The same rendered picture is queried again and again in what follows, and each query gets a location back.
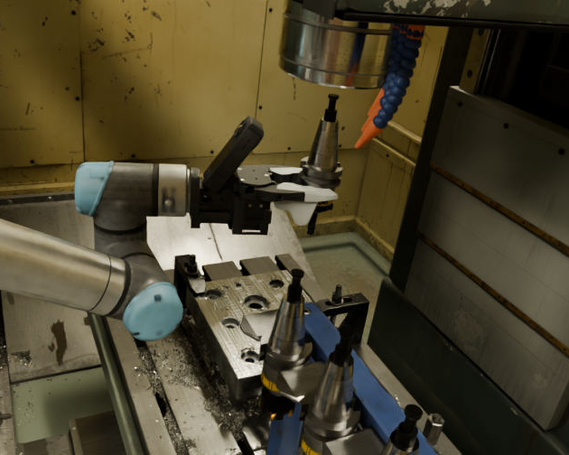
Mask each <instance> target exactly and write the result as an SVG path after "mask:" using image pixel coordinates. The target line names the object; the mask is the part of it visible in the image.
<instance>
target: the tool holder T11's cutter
mask: <svg viewBox="0 0 569 455"><path fill-rule="evenodd" d="M258 406H259V409H260V411H261V413H270V414H271V417H270V419H271V420H283V419H284V415H286V414H288V413H289V416H292V414H293V412H294V408H295V402H293V401H292V400H290V399H288V398H287V397H285V396H277V395H273V394H271V393H270V392H269V391H268V390H267V388H266V387H265V386H263V388H262V394H261V399H259V405H258Z"/></svg>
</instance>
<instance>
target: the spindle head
mask: <svg viewBox="0 0 569 455"><path fill-rule="evenodd" d="M334 17H335V18H338V19H341V20H342V21H347V22H363V23H395V24H412V25H428V26H444V27H461V28H477V29H493V30H510V31H526V32H542V33H569V0H337V1H336V6H335V13H334Z"/></svg>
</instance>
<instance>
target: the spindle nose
mask: <svg viewBox="0 0 569 455"><path fill-rule="evenodd" d="M393 29H394V27H393V23H363V22H347V21H342V20H341V19H338V18H335V17H334V19H333V20H331V19H329V18H326V17H324V16H321V15H319V14H316V13H313V12H311V11H308V10H306V9H303V5H301V4H298V3H296V2H294V1H291V0H284V12H283V16H282V24H281V32H280V41H279V49H278V53H279V61H278V65H279V67H280V68H281V70H282V71H283V72H285V73H286V74H288V75H290V76H292V77H294V78H297V79H300V80H304V81H307V82H311V83H314V84H318V85H323V86H328V87H334V88H348V89H376V88H383V86H384V85H385V84H386V83H387V82H386V77H387V75H388V73H387V69H388V67H389V66H390V65H389V64H388V61H389V59H390V57H391V55H390V54H389V51H390V49H391V48H392V46H391V44H390V43H391V40H392V39H393V38H394V36H393V35H392V31H393Z"/></svg>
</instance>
